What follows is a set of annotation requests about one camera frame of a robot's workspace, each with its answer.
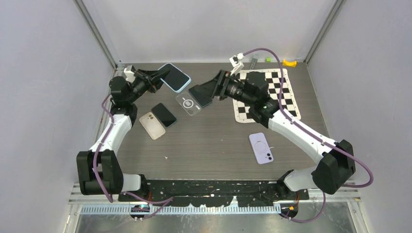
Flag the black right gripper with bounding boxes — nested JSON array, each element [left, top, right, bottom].
[[194, 70, 255, 107]]

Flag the light blue phone face up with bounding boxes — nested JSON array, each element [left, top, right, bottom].
[[158, 63, 191, 93]]

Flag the grey metal bracket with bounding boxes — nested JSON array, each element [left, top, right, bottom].
[[249, 54, 259, 70]]

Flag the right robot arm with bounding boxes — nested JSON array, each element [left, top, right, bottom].
[[194, 70, 356, 199]]

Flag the aluminium frame rail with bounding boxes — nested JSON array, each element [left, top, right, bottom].
[[66, 63, 361, 233]]

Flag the yellow curved toy piece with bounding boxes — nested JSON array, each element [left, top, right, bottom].
[[282, 59, 297, 67]]

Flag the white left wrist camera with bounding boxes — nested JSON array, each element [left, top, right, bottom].
[[123, 65, 136, 83]]

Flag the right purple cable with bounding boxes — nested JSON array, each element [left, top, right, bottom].
[[242, 48, 375, 223]]

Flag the dark phone face up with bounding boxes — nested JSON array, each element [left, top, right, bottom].
[[151, 103, 177, 128]]

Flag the teal phone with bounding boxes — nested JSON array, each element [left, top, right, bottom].
[[189, 85, 212, 108]]

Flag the clear phone case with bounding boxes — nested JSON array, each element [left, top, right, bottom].
[[175, 91, 202, 116]]

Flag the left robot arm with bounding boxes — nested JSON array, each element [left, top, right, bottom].
[[76, 68, 170, 201]]

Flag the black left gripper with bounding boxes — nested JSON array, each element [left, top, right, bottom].
[[127, 70, 170, 104]]

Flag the black white chessboard mat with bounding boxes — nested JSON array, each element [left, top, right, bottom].
[[233, 68, 301, 123]]

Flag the cream cased phone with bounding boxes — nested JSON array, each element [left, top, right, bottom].
[[139, 112, 166, 140]]

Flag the lilac phone case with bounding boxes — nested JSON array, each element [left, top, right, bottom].
[[248, 133, 274, 165]]

